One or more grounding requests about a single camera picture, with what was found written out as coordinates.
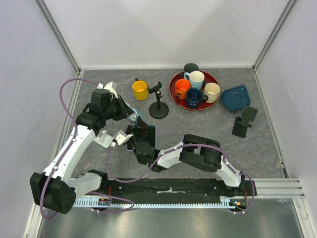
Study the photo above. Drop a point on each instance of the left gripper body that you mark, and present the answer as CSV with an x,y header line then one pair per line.
x,y
114,111

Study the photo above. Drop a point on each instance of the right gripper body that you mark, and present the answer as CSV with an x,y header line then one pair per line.
x,y
136,144

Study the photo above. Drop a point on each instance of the blue case phone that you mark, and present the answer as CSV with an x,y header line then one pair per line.
x,y
153,135

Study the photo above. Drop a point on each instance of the black phone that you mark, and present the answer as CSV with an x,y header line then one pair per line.
x,y
133,118

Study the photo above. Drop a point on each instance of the black round base phone stand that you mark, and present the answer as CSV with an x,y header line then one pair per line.
x,y
158,109

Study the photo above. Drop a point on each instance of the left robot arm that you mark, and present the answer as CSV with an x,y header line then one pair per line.
x,y
53,188

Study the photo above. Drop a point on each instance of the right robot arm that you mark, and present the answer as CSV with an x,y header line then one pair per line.
x,y
199,152

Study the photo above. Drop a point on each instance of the white phone stand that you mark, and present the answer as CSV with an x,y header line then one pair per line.
x,y
104,139

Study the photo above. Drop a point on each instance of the black folding phone stand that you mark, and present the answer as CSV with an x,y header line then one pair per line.
x,y
242,123

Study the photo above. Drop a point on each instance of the yellow mug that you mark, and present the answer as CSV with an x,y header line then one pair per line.
x,y
140,89

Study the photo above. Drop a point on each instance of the orange mug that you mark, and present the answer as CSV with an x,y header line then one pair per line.
x,y
182,86

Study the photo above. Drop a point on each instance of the dark blue mug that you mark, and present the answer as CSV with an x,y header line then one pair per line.
x,y
194,98

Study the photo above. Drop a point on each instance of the dark green mug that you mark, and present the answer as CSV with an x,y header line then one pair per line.
x,y
188,68

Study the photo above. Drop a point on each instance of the light blue white mug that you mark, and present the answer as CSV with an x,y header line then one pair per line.
x,y
196,79

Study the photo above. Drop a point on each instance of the cream mug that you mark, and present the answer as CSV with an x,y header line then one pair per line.
x,y
212,92

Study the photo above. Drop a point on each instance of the blue cloth pouch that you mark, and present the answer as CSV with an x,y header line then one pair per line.
x,y
236,98

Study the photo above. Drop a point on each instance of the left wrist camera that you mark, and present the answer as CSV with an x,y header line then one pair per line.
x,y
111,87

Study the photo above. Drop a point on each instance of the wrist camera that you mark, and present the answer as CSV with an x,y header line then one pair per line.
x,y
111,87
120,138

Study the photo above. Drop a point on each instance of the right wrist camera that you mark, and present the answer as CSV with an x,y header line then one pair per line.
x,y
120,138

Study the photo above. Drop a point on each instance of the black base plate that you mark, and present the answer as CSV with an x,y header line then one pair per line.
x,y
174,190

